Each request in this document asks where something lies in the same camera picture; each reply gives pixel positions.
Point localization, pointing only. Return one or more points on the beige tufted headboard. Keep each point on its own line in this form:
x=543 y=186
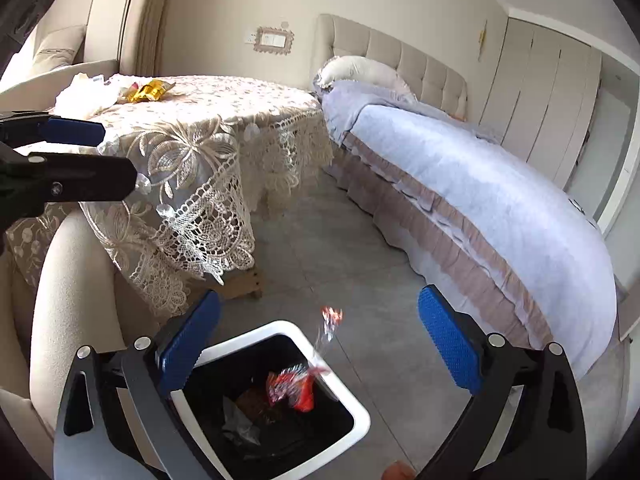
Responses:
x=400 y=45

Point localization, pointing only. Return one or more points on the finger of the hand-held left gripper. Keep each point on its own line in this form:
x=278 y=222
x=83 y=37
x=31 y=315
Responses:
x=70 y=131
x=90 y=180

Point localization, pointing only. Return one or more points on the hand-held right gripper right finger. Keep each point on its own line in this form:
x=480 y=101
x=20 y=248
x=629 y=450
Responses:
x=450 y=345

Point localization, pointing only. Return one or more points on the white room door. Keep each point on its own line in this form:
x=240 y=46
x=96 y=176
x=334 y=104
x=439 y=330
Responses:
x=627 y=160

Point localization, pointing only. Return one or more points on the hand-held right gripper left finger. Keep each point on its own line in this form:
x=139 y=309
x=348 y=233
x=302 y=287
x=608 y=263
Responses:
x=192 y=340

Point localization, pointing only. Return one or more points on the white wall socket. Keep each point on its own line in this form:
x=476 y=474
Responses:
x=249 y=37

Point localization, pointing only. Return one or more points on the bed with ruffled skirt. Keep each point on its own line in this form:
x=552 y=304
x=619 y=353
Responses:
x=450 y=242

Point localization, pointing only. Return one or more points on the framed wall switch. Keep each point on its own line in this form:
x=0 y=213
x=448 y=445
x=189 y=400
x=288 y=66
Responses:
x=274 y=40

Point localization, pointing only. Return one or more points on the cream upholstered armchair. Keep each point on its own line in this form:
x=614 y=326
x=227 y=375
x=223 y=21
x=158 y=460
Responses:
x=75 y=285

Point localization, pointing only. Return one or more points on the beige cushion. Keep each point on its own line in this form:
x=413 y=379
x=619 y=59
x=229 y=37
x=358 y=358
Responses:
x=57 y=45

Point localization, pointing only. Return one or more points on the brown crumpled wrapper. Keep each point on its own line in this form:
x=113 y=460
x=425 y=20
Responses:
x=255 y=402

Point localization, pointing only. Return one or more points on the person's right hand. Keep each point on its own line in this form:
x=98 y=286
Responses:
x=399 y=472

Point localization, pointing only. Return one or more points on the crumpled grey paper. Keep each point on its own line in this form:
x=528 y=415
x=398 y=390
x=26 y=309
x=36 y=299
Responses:
x=242 y=427

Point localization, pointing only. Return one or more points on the white ruffled pillow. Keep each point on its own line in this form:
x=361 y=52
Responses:
x=360 y=71

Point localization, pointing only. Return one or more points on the white wardrobe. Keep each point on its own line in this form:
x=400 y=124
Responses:
x=540 y=90

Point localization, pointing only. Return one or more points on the red clear snack wrapper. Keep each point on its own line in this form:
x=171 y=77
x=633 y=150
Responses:
x=300 y=390

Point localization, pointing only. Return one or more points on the yellow snack wrapper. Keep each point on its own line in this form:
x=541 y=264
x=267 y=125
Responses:
x=147 y=91

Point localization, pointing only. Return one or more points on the bed with lavender cover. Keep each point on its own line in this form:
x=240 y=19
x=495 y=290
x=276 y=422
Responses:
x=490 y=195

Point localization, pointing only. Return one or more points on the cream paper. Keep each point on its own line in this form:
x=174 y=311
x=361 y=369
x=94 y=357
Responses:
x=82 y=91

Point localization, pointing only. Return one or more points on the cream sofa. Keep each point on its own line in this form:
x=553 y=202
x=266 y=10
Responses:
x=45 y=77

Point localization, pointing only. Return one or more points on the wooden table base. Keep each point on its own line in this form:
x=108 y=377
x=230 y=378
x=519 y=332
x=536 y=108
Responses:
x=245 y=285

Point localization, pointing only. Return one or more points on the yellow wall hanger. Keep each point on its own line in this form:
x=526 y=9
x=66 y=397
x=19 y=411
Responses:
x=482 y=37

